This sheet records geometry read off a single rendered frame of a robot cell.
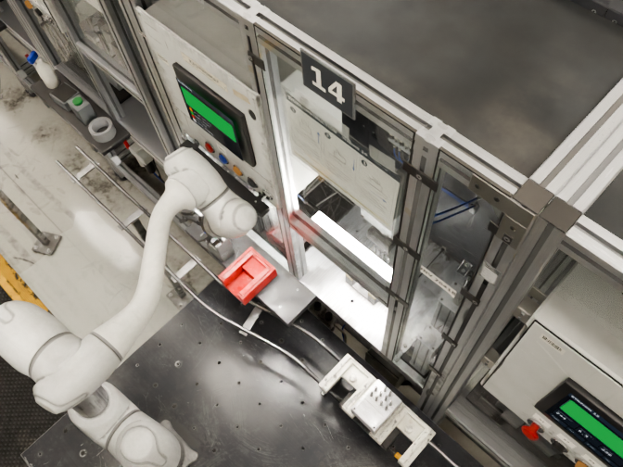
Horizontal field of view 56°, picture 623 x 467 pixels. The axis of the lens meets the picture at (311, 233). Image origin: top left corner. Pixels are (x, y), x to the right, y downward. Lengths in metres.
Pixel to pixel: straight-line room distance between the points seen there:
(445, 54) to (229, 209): 0.74
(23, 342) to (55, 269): 1.95
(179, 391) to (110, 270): 1.23
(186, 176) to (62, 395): 0.60
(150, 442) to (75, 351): 0.56
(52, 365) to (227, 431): 0.86
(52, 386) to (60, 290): 1.94
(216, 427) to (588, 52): 1.63
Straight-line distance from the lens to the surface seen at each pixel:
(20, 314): 1.53
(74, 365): 1.44
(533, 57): 1.10
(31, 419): 3.16
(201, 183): 1.56
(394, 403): 1.88
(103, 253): 3.36
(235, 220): 1.55
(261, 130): 1.35
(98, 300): 3.24
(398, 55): 1.07
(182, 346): 2.26
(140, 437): 1.93
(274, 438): 2.12
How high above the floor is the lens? 2.76
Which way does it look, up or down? 61 degrees down
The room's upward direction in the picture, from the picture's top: 7 degrees counter-clockwise
